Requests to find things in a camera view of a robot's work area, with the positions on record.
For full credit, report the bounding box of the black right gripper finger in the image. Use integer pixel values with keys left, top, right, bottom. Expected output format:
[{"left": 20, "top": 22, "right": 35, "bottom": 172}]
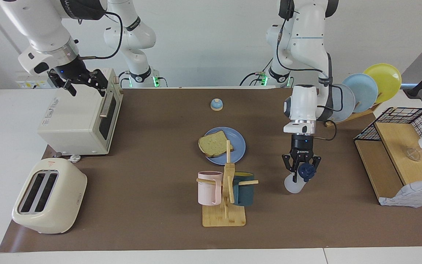
[
  {"left": 86, "top": 69, "right": 109, "bottom": 97},
  {"left": 48, "top": 70, "right": 77, "bottom": 97}
]

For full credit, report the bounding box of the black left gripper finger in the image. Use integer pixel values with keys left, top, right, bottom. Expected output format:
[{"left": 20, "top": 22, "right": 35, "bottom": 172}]
[
  {"left": 308, "top": 155, "right": 322, "bottom": 175},
  {"left": 282, "top": 154, "right": 300, "bottom": 183}
]

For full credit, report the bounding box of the seasoning bottle with blue cap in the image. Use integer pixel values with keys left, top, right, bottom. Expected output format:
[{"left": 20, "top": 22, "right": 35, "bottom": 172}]
[{"left": 284, "top": 163, "right": 316, "bottom": 194}]

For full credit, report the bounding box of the toasted bread slice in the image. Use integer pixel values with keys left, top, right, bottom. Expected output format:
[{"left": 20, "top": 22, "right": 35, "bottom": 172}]
[{"left": 198, "top": 131, "right": 234, "bottom": 158}]

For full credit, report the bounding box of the pale grey plate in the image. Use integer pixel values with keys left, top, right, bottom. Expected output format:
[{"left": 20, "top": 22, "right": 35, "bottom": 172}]
[{"left": 328, "top": 84, "right": 356, "bottom": 122}]

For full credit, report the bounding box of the blue round plate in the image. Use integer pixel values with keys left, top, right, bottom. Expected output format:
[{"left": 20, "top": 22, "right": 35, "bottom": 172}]
[{"left": 204, "top": 126, "right": 246, "bottom": 165}]

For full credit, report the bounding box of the wooden plate rack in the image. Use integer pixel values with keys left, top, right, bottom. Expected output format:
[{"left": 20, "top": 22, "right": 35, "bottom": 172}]
[{"left": 325, "top": 102, "right": 382, "bottom": 127}]

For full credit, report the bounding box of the light blue plate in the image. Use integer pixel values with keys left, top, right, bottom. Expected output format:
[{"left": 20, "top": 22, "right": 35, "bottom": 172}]
[{"left": 343, "top": 73, "right": 378, "bottom": 113}]

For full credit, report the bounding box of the yellow plate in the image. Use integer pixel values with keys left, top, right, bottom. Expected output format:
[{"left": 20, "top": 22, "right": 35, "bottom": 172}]
[{"left": 363, "top": 63, "right": 402, "bottom": 104}]

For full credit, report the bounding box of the white toaster oven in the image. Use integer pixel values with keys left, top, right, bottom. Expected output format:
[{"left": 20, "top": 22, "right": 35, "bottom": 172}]
[{"left": 37, "top": 68, "right": 123, "bottom": 156}]

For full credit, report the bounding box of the dark teal mug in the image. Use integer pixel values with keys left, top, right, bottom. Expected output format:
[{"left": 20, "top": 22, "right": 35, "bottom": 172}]
[{"left": 232, "top": 172, "right": 255, "bottom": 206}]

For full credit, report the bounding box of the wooden mug tree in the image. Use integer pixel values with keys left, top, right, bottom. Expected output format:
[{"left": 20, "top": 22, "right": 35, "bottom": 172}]
[{"left": 196, "top": 140, "right": 259, "bottom": 227}]

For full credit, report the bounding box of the pink ribbed mug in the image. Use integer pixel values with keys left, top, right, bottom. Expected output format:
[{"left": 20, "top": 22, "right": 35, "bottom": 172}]
[{"left": 197, "top": 171, "right": 223, "bottom": 206}]

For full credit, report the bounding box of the brown table mat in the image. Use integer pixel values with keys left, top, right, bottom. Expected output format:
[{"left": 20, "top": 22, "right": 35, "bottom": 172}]
[{"left": 0, "top": 88, "right": 422, "bottom": 253}]

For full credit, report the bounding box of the small clear glass piece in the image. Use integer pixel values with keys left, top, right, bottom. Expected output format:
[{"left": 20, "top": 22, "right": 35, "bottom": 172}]
[{"left": 405, "top": 147, "right": 422, "bottom": 162}]

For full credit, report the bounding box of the cream two-slot toaster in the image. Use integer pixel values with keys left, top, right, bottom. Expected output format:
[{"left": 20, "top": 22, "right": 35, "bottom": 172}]
[{"left": 12, "top": 158, "right": 88, "bottom": 234}]

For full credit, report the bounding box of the white wall socket strip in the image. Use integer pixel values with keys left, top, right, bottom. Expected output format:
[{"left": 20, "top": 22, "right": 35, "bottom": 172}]
[{"left": 15, "top": 71, "right": 56, "bottom": 89}]

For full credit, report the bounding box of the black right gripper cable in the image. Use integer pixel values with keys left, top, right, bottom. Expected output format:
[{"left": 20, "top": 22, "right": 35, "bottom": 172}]
[{"left": 77, "top": 11, "right": 123, "bottom": 60}]

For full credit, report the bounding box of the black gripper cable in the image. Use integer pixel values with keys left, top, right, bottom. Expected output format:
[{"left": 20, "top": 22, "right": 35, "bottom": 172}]
[
  {"left": 276, "top": 0, "right": 340, "bottom": 142},
  {"left": 77, "top": 11, "right": 123, "bottom": 60}
]

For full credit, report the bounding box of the wooden shelf with wire basket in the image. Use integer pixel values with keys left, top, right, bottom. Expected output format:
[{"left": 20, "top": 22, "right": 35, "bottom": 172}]
[{"left": 354, "top": 107, "right": 422, "bottom": 208}]

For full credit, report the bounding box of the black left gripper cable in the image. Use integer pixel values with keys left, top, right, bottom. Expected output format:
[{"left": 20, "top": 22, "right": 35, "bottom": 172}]
[{"left": 276, "top": 0, "right": 340, "bottom": 142}]

